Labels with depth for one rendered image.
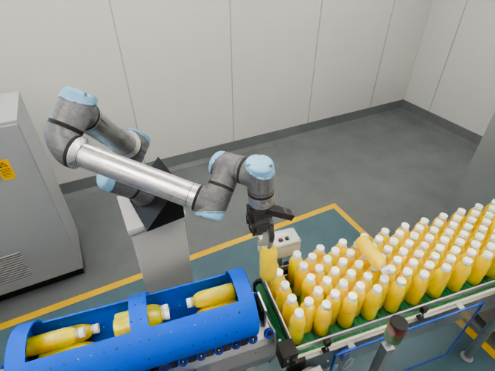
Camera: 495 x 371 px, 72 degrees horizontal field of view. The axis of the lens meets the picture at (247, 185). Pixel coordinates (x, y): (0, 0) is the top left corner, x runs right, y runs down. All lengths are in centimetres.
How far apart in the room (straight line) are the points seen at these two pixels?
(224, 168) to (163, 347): 70
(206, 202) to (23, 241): 206
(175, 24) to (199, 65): 47
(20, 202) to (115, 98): 153
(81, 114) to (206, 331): 89
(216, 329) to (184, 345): 13
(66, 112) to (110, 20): 240
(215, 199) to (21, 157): 171
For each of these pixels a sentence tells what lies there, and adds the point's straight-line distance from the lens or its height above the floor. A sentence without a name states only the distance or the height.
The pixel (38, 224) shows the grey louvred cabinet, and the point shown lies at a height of 66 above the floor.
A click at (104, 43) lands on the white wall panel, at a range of 364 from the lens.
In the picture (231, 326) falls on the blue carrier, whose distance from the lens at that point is 141.
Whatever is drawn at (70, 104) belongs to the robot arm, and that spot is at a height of 190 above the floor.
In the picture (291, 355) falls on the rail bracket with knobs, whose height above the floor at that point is 100.
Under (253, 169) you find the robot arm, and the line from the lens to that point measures 103.
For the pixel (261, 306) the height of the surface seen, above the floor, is 105.
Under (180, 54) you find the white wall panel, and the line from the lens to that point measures 382.
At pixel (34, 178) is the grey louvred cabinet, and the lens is 266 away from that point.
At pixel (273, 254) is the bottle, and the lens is 132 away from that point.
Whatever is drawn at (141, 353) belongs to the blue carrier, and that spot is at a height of 115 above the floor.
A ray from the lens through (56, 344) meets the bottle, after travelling 157.
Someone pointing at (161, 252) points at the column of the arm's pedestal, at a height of 85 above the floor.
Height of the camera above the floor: 237
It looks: 37 degrees down
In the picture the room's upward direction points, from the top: straight up
